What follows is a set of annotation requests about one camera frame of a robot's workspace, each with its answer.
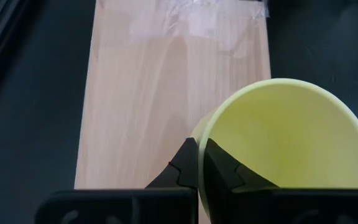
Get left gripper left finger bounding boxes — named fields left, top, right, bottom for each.
left=34, top=137, right=199, bottom=224

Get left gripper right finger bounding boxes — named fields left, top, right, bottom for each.
left=201, top=138, right=358, bottom=224

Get pale yellow-green mug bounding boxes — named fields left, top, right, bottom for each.
left=190, top=78, right=358, bottom=224

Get light wooden shelf board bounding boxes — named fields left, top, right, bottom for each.
left=74, top=0, right=272, bottom=190

